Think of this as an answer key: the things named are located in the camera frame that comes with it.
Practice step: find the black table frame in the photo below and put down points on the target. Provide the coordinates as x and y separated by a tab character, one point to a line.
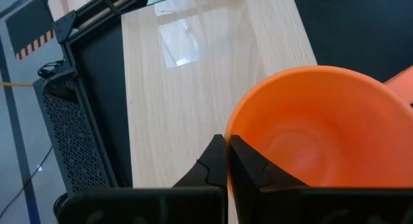
64	27

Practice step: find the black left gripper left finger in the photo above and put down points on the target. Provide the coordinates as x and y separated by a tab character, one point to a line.
213	169

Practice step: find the large hazard striped black mat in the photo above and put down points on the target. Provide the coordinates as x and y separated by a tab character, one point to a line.
29	24

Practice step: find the light wooden shelf board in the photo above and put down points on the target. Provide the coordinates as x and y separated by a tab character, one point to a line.
193	104

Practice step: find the wooden side board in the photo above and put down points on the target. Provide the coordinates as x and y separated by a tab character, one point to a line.
71	3

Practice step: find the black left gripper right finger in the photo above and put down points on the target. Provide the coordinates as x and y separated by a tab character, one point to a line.
248	172

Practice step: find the orange plastic mug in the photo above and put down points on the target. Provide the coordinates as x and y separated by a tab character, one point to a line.
322	127

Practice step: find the black perforated computer case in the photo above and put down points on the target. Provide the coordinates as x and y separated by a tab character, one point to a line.
77	137

